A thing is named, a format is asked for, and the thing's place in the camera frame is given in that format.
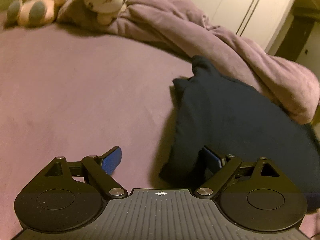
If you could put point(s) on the dark wooden door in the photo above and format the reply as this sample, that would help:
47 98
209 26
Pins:
295 38

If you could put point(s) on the pink crumpled duvet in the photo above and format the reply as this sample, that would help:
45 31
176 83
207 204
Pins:
178 25

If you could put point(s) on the pink bed sheet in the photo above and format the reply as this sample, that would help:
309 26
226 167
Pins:
71 93

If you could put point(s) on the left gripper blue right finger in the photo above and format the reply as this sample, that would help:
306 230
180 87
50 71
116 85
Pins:
212 159

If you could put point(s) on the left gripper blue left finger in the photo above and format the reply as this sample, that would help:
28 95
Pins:
111 159

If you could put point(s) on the dark navy zip jacket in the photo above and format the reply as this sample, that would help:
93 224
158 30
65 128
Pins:
234 118

